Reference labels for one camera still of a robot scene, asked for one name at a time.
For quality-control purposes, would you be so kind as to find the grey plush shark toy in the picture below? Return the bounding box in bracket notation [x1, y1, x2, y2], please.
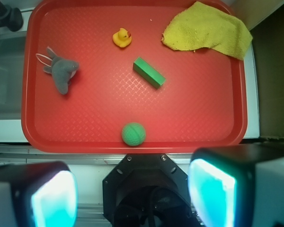
[35, 46, 80, 95]

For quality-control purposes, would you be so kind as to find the yellow microfibre cloth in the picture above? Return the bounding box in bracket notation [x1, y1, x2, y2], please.
[161, 1, 253, 60]

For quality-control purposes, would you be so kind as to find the green rectangular block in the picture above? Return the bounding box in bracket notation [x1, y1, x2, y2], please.
[133, 57, 166, 89]

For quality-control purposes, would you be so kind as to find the black clamp mount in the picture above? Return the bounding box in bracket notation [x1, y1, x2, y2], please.
[0, 1, 24, 32]

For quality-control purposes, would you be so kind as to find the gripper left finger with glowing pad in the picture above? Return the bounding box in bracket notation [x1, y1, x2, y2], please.
[0, 161, 78, 227]

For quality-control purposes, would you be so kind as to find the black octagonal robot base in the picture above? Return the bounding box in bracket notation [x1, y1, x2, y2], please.
[102, 154, 202, 227]

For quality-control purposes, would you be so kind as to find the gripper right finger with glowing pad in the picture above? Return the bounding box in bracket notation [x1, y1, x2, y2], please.
[187, 143, 284, 227]

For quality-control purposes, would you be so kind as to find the green textured ball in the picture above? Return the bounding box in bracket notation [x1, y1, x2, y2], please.
[121, 122, 146, 147]

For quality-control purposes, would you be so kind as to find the yellow rubber duck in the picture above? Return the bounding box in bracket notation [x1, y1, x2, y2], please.
[112, 28, 132, 48]

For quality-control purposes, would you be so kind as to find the red plastic tray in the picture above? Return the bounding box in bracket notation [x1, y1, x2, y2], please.
[21, 0, 247, 154]

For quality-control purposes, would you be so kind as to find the aluminium frame rail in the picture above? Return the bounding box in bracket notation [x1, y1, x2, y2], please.
[0, 143, 192, 166]

